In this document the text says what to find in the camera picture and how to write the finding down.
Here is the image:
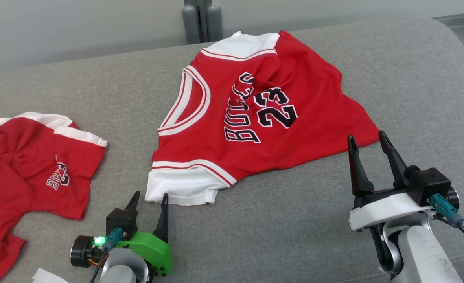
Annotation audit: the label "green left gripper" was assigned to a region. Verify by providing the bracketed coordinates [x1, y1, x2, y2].
[116, 191, 173, 276]

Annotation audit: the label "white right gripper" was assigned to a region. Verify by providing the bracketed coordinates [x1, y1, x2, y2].
[347, 130, 433, 230]

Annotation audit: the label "red Bulls 23 jersey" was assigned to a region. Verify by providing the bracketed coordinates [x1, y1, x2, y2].
[144, 29, 381, 206]

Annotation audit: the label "red shorts with white stripes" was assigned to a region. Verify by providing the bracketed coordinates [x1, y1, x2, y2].
[0, 112, 108, 283]

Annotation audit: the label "white crumpled sheet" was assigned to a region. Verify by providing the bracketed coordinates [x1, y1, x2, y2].
[31, 268, 70, 283]

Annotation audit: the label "left camera cable teal plug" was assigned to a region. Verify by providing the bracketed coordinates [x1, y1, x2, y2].
[90, 227, 123, 283]

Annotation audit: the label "camera cable teal plug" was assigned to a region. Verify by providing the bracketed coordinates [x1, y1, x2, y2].
[428, 193, 464, 283]
[90, 227, 123, 283]

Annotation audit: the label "right camera cable teal plug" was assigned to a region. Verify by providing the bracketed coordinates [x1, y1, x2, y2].
[428, 193, 464, 283]

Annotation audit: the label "grey door frame post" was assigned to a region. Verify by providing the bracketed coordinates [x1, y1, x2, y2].
[182, 0, 223, 45]

